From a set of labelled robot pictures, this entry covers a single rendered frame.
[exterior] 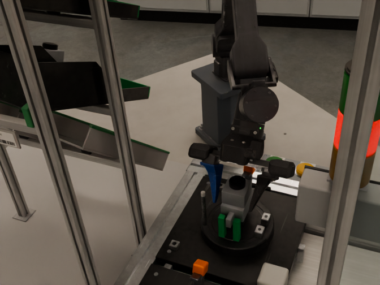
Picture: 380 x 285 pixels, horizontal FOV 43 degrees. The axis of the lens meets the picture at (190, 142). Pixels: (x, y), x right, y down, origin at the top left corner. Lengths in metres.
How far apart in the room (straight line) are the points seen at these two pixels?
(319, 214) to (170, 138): 0.76
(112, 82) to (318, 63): 2.84
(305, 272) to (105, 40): 0.56
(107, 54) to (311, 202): 0.38
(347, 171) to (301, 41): 3.28
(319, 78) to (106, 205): 2.38
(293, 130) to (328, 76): 2.03
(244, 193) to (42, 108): 0.39
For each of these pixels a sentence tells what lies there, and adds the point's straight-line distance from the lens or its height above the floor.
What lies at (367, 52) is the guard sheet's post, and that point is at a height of 1.45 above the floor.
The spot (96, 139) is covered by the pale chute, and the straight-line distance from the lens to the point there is 0.85.
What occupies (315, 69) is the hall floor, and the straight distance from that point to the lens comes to 3.46.
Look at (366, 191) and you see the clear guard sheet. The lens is 0.61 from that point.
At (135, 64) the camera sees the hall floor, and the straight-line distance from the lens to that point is 3.61.
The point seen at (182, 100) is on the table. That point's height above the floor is 0.86.
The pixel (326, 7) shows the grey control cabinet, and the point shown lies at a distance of 3.95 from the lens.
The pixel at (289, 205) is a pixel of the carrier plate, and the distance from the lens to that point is 1.01.
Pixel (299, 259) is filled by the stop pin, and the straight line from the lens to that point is 0.96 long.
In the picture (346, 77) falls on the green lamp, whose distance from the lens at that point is 0.55.
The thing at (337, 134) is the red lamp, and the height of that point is 1.33.
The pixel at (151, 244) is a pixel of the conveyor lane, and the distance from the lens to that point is 0.96.
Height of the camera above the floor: 1.68
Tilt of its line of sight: 38 degrees down
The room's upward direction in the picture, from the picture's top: 4 degrees counter-clockwise
